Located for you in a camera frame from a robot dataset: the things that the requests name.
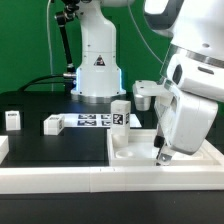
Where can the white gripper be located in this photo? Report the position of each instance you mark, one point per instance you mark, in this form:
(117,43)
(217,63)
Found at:
(184,121)

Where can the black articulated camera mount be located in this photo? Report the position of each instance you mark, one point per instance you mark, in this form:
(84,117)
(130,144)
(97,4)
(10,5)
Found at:
(62,18)

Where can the white fiducial marker base sheet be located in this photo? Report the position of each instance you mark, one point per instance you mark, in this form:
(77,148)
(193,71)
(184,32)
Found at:
(86,120)

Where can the white left fence rail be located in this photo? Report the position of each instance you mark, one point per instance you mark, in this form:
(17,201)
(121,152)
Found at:
(4,147)

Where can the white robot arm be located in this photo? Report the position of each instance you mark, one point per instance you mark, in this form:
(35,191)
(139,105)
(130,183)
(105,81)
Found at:
(195,27)

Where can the white fence rail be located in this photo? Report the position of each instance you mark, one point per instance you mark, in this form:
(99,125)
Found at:
(109,179)
(4,147)

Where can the white front fence rail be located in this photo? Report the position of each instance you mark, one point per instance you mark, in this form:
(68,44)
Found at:
(109,179)

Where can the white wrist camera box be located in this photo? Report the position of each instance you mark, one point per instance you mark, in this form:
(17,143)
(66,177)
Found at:
(196,77)

